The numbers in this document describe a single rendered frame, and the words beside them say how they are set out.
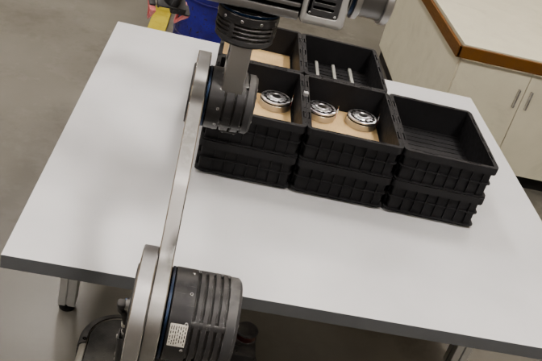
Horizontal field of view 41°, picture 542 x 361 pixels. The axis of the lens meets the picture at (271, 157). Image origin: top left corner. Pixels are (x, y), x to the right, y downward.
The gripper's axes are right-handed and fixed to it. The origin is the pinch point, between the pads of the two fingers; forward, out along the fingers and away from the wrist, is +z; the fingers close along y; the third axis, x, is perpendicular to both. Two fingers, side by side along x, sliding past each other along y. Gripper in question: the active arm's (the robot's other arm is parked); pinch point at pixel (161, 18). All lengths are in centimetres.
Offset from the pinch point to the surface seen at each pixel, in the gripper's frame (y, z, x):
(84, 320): 14, 70, 82
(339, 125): -51, -14, 47
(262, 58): -44.4, 9.7, 2.2
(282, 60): -52, 8, 3
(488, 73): -196, 26, -27
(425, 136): -82, -20, 52
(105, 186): 26, 0, 67
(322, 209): -35, -13, 79
